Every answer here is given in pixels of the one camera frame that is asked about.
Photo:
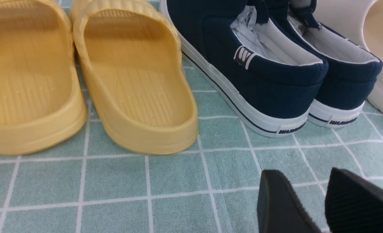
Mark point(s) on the green checked tablecloth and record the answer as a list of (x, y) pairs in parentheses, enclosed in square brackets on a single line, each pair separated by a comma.
[(90, 184)]

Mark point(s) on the left yellow rubber slipper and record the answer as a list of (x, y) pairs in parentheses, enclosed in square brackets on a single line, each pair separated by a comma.
[(41, 101)]

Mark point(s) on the right yellow rubber slipper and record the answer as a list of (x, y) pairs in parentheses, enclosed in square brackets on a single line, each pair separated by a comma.
[(131, 61)]

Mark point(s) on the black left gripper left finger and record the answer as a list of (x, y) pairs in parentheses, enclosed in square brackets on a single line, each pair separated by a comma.
[(279, 209)]

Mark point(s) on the left navy canvas shoe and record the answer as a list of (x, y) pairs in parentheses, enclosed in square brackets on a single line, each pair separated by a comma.
[(267, 78)]

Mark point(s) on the left cream foam slide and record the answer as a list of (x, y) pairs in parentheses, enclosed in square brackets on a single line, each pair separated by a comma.
[(361, 21)]

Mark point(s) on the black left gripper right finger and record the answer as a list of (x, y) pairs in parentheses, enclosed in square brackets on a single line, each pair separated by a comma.
[(353, 204)]

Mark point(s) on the yellow rubber slipper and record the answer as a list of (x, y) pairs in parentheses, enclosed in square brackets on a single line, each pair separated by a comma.
[(41, 101), (131, 61)]

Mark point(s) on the navy canvas shoe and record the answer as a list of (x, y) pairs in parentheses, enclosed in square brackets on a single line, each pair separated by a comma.
[(352, 70), (267, 78)]

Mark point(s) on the right navy canvas shoe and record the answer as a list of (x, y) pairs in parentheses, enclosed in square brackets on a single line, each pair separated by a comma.
[(352, 70)]

